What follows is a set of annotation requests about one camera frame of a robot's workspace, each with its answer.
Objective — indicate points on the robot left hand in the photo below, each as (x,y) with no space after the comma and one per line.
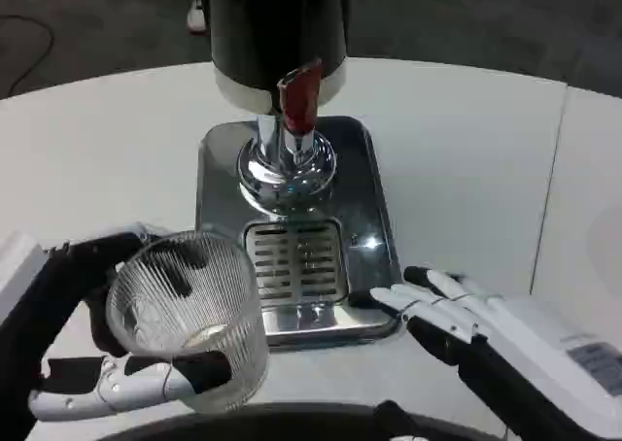
(58,285)

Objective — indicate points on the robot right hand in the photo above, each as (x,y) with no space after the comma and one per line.
(525,344)

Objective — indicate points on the clear ribbed glass cup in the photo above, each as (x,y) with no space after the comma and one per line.
(194,324)

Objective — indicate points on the steel drip tray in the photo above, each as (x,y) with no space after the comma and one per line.
(359,198)

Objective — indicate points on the slotted steel drip grid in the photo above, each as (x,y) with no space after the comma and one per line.
(296,261)

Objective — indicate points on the person's white shoe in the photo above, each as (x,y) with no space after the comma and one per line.
(196,18)

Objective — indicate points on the red tap lever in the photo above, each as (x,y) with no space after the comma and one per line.
(299,101)

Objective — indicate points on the black drink dispenser chrome stand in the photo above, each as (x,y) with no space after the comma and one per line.
(272,28)

